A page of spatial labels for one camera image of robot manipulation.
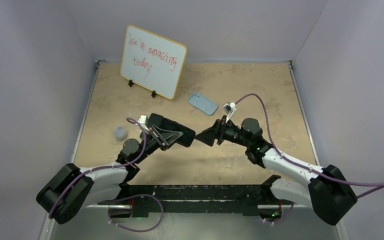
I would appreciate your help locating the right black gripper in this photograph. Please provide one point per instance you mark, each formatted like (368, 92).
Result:
(209, 135)

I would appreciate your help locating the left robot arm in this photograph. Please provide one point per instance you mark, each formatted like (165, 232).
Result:
(74, 188)

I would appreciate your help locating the white board with orange frame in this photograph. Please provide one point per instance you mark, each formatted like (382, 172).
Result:
(152, 61)

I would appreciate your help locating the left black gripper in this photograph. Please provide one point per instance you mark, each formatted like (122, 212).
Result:
(163, 137)

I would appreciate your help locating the bare black phone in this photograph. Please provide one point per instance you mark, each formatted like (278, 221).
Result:
(154, 120)

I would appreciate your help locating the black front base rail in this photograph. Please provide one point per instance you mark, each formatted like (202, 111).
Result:
(246, 199)

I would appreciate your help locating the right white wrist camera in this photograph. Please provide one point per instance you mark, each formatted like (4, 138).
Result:
(230, 109)

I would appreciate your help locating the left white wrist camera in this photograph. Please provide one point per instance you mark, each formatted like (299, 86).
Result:
(142, 121)

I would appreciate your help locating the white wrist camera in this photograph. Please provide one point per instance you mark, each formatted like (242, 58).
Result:
(230, 109)
(142, 121)

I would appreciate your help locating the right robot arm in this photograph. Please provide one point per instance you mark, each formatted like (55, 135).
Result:
(321, 189)

